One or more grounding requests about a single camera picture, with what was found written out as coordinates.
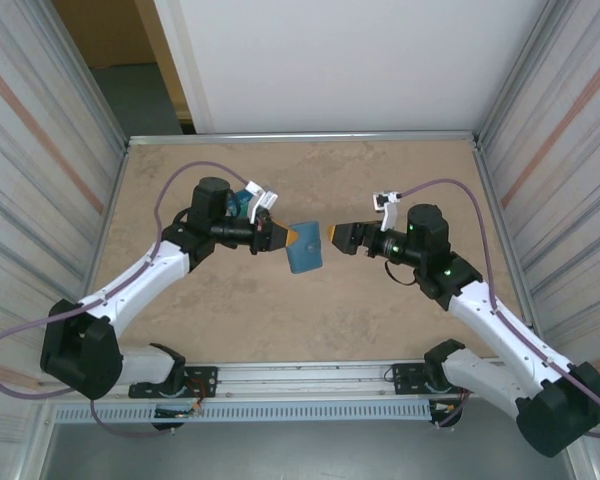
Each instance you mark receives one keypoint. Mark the teal leather card holder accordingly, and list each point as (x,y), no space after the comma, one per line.
(305,250)

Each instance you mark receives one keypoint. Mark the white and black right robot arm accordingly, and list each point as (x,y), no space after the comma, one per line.
(500,325)

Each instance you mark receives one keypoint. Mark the small teal and black box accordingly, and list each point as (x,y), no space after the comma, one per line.
(242,205)

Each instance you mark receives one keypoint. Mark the small green circuit board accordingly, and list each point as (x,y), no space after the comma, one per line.
(175,413)

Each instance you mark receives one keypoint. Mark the aluminium table frame rail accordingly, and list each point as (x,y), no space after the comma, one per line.
(495,200)
(114,200)
(305,137)

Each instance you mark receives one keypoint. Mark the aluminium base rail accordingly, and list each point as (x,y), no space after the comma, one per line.
(305,372)

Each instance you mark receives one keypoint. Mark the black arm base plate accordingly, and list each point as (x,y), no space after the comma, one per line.
(405,380)
(205,380)

